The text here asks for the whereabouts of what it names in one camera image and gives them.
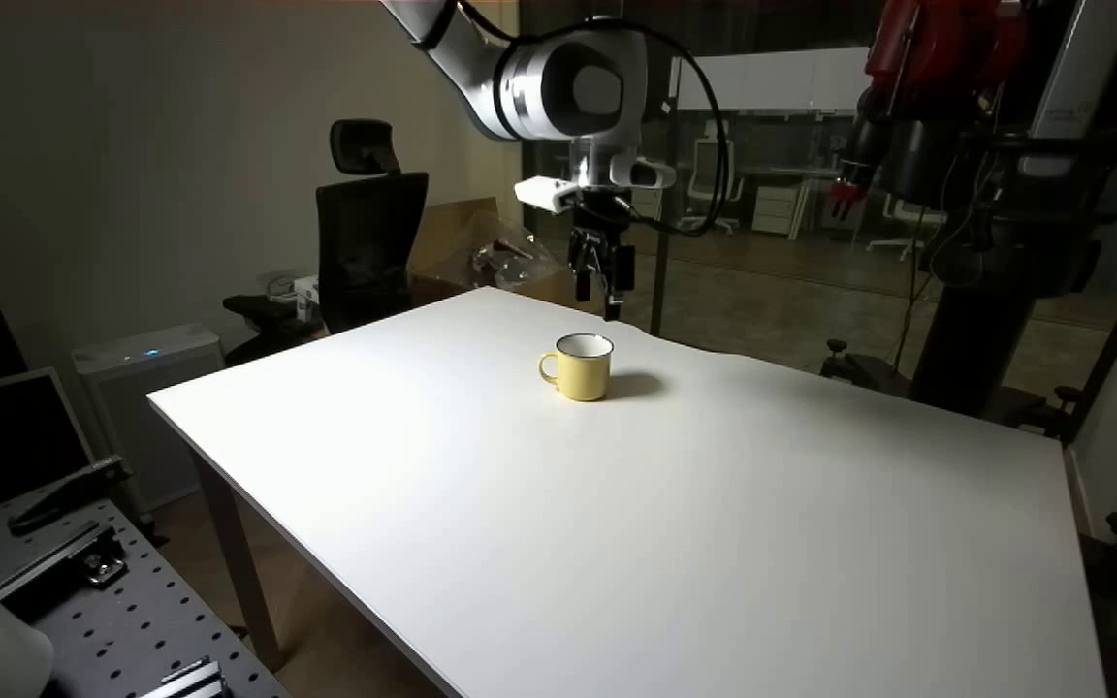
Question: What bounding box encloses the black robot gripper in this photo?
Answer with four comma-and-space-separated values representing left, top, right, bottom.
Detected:
566, 190, 640, 326

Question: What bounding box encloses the yellow enamel cup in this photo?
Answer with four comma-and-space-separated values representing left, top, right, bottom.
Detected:
535, 330, 619, 407

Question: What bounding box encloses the black vertical stand pole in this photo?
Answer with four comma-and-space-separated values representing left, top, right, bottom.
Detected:
642, 55, 691, 338

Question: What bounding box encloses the clear plastic bag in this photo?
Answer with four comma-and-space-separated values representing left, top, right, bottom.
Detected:
469, 229, 566, 291

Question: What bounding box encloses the white mesh office chair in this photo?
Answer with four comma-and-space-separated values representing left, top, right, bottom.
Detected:
684, 115, 744, 239

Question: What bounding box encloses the brown cardboard box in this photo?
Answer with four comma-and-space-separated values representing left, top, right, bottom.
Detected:
407, 194, 610, 313

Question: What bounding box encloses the white drawer cabinet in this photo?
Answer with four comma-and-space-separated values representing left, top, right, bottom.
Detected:
748, 177, 822, 246

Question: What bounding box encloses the black office chair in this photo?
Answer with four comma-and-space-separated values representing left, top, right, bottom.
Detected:
219, 115, 434, 369

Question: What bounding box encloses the large white panel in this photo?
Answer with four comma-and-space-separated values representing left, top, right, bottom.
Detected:
666, 47, 878, 115

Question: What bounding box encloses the red and black robot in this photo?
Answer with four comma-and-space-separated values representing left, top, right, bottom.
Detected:
827, 0, 1113, 420

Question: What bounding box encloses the white table leg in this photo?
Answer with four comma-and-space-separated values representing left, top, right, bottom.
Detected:
186, 449, 287, 670

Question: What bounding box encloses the grey air purifier box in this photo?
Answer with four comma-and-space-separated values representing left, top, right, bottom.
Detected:
70, 321, 227, 517

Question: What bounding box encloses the small black clamp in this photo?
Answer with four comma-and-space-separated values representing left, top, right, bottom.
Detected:
72, 538, 137, 594

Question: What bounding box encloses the black monitor stand base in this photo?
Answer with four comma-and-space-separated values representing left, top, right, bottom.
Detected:
2, 453, 132, 538

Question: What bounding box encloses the grey perforated breadboard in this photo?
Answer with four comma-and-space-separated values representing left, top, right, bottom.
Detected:
0, 495, 287, 698

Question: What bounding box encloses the dark computer monitor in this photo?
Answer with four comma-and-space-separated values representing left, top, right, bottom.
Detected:
0, 365, 95, 528

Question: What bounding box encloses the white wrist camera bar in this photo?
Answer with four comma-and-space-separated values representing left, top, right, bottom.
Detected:
508, 154, 677, 219

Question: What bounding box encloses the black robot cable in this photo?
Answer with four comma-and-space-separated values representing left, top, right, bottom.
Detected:
583, 11, 731, 246

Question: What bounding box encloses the silver metal bracket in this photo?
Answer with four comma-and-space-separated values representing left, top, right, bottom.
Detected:
128, 654, 227, 698

